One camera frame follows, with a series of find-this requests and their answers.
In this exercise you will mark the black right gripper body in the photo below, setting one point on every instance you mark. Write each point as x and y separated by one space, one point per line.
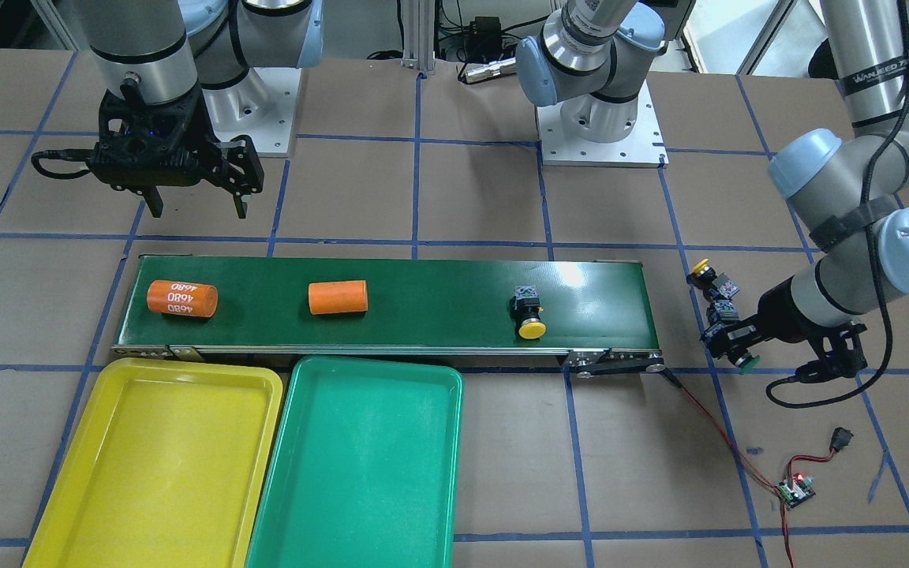
203 140

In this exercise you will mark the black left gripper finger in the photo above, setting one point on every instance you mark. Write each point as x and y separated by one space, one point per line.
731 331
737 350

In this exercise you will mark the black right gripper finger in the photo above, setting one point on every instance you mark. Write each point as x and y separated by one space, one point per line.
154 201
241 204

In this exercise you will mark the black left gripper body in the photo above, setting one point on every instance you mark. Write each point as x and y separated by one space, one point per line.
772 313

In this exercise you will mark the green push button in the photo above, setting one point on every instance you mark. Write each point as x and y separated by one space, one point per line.
715 352
722 312

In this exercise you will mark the yellow push button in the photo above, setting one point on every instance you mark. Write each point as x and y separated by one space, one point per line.
714 285
526 309

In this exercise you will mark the orange cylinder with 4680 print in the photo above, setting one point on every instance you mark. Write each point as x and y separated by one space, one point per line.
178 298

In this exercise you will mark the robot left arm silver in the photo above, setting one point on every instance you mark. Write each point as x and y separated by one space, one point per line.
590 60

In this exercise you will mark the green conveyor belt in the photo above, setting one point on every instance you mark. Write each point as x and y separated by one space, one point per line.
597 315

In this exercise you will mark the small controller circuit board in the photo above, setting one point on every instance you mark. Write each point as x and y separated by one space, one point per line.
796 489

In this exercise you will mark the yellow plastic tray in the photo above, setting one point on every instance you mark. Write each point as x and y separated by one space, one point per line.
165 468

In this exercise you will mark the green plastic tray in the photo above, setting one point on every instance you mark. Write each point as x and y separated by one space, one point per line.
365 466

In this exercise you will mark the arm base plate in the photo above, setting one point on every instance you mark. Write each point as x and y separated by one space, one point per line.
586 131
263 106

